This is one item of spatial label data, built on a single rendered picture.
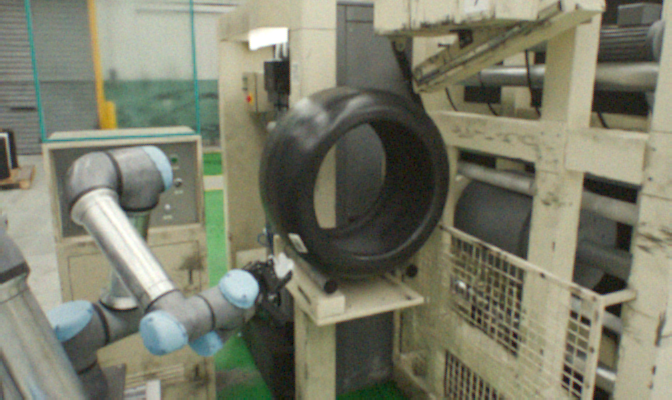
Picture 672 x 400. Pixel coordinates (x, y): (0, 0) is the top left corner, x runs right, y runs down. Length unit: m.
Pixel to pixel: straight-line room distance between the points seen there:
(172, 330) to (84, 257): 1.18
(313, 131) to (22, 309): 0.81
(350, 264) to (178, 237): 0.86
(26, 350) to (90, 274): 1.32
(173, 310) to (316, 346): 1.13
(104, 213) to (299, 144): 0.53
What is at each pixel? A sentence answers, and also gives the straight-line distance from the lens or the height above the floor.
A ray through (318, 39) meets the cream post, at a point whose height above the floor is 1.62.
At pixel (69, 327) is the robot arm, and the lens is 1.31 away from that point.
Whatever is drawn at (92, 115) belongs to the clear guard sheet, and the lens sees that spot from 1.96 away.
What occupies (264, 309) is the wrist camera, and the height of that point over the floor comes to 0.97.
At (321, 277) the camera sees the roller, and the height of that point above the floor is 0.92.
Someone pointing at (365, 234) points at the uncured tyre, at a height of 0.95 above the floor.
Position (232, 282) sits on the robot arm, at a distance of 0.95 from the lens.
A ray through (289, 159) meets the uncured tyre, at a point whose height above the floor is 1.28.
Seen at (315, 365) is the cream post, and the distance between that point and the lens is 2.01.
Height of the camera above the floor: 1.51
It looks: 12 degrees down
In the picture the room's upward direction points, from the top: straight up
